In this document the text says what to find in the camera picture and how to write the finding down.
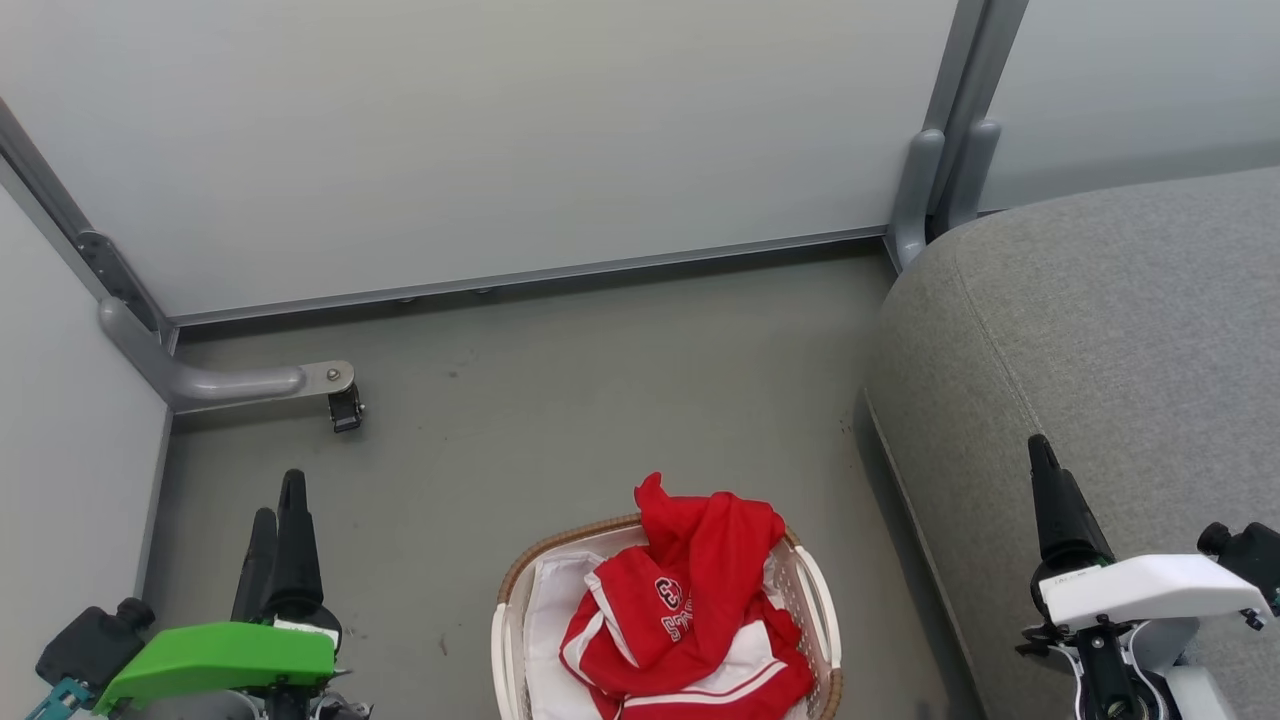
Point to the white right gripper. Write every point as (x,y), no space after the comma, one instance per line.
(1150,588)

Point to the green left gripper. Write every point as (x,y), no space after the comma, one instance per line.
(230,655)

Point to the red and white jersey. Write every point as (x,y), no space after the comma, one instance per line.
(700,580)

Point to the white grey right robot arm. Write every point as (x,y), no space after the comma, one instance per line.
(1150,670)

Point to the grey fabric sofa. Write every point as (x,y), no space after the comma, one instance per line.
(1100,350)

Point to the grey metal partition foot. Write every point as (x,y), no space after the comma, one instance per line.
(220,382)

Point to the white laundry basket brown rim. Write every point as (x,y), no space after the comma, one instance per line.
(512,640)

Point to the white cloth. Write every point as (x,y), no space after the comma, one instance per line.
(548,630)

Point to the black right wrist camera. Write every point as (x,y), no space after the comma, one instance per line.
(1250,560)

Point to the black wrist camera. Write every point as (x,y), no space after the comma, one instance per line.
(1250,560)
(92,645)

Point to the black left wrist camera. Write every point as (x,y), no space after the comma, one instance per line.
(92,645)

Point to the grey partition bottom rail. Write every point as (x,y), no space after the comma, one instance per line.
(520,275)

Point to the grey partition post with feet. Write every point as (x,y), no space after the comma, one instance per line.
(940,150)

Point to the grey partition corner post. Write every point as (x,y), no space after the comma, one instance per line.
(70,225)

